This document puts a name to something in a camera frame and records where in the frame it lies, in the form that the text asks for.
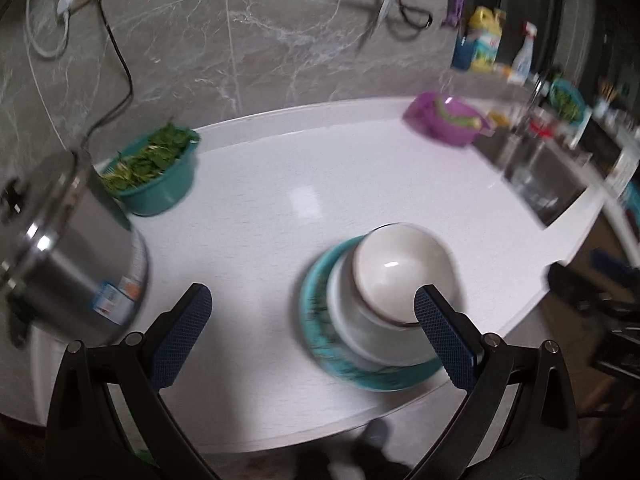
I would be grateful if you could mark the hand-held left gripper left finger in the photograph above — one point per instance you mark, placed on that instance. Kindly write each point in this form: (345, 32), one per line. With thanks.
(182, 335)

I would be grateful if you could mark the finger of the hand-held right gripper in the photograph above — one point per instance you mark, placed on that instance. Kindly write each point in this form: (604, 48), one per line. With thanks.
(575, 285)
(615, 266)

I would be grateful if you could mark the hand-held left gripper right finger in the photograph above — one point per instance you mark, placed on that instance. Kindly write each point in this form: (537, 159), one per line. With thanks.
(445, 335)

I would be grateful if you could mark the dark-rimmed patterned bowl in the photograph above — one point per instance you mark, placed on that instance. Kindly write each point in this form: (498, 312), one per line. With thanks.
(400, 270)

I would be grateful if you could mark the large white bowl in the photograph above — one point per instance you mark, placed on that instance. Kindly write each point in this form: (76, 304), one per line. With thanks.
(350, 330)

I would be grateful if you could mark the large teal floral plate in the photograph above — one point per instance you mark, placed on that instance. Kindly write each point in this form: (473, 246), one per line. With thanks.
(315, 320)

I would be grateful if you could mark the clear glass bowl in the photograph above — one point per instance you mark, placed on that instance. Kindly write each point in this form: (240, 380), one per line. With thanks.
(535, 191)

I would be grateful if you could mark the stainless steel sink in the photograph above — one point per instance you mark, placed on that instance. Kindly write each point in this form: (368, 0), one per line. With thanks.
(550, 170)

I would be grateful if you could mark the stainless steel rice cooker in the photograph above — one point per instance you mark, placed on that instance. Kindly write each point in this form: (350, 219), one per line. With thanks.
(65, 260)

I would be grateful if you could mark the teal plastic basin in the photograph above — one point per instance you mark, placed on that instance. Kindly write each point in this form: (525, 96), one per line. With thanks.
(160, 195)

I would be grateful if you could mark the red and white bowl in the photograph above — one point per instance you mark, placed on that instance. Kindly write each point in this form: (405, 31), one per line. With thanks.
(540, 125)

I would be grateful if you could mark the chopstick holder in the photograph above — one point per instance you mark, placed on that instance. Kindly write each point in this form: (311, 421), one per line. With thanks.
(606, 102)

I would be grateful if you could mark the teal colander with greens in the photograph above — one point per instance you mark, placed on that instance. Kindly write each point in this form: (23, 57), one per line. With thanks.
(567, 102)

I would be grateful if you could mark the metal faucet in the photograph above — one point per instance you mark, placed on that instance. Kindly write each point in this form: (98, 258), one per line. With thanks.
(525, 110)

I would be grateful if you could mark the leafy green vegetables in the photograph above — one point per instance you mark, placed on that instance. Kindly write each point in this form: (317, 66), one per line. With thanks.
(147, 157)

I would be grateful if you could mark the pale green vegetable stem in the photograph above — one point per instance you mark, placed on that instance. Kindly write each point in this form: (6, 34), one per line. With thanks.
(457, 117)

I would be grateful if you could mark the purple plastic basin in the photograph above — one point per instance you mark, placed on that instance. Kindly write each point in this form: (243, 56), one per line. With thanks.
(425, 120)

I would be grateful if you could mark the white spray bottle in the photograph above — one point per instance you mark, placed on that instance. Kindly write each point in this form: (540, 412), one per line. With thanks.
(523, 60)

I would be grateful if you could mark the yellow detergent bottle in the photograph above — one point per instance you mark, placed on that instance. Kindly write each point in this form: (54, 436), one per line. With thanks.
(486, 45)

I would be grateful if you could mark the blue cup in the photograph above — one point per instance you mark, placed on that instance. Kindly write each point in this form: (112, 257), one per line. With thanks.
(461, 52)

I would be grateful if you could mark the purple kitchen tool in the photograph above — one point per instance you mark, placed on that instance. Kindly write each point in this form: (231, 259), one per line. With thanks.
(456, 0)

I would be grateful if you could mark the white plug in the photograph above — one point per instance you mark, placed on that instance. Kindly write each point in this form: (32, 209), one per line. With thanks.
(65, 5)

